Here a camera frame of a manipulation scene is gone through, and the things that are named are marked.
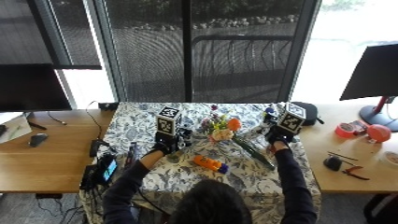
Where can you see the the person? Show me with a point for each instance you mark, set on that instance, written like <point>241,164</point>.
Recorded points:
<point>298,205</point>

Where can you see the orange-red ball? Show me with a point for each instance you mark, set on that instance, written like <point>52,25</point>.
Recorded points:
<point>378,133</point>

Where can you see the black computer mouse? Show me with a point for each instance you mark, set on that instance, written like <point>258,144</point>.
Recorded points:
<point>37,139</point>

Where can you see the metal bike rack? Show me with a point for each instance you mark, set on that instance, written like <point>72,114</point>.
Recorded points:
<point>240,59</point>

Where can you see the black box device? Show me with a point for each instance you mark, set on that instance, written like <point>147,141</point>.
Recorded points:
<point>96,146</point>

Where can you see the black power adapter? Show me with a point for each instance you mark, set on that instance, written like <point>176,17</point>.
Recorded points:
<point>108,105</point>

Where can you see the black round object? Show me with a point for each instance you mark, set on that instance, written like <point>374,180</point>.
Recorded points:
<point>332,162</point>

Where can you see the blue floral white tablecloth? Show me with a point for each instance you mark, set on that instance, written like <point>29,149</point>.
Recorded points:
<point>173,183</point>

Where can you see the white marker cube left glove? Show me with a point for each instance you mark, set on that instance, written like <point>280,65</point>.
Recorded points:
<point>168,121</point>

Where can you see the black flat device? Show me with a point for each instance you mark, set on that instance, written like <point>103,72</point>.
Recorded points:
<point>88,178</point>

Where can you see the white marker cube glove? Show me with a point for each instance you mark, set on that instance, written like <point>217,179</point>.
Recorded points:
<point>292,118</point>
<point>168,121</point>

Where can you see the black monitor with red stand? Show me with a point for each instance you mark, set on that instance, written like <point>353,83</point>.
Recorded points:
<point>373,73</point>

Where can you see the white paper sheet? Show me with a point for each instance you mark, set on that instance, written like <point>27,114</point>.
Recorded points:
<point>12,129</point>

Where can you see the artificial flower bouquet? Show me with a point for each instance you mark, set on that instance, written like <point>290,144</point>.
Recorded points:
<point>224,127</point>

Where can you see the black zip pouch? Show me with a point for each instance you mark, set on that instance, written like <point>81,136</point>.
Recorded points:
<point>309,112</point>

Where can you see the white round roll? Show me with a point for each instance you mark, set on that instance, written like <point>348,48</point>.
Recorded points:
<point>392,157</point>

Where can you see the black slim remote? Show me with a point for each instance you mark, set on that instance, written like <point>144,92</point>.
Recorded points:
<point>132,153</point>

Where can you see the thin dark stick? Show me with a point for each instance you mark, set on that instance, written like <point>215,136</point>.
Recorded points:
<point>342,155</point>

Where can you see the black chair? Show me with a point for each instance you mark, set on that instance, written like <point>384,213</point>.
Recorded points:
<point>381,208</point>

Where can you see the white marker cube right glove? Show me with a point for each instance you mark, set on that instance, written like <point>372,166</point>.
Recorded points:
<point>292,118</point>

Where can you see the person's right hand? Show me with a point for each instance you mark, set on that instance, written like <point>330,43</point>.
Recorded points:
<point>277,136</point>

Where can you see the person's left hand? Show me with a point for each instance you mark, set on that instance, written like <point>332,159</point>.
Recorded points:
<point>164,144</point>

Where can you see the smartphone with lit screen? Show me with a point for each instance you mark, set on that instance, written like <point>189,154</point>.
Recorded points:
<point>109,169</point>

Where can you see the orange bottle with purple cap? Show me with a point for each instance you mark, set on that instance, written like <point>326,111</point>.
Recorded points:
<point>211,164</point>

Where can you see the red tape roll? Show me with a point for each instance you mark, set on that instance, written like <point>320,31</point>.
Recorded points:
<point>344,130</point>

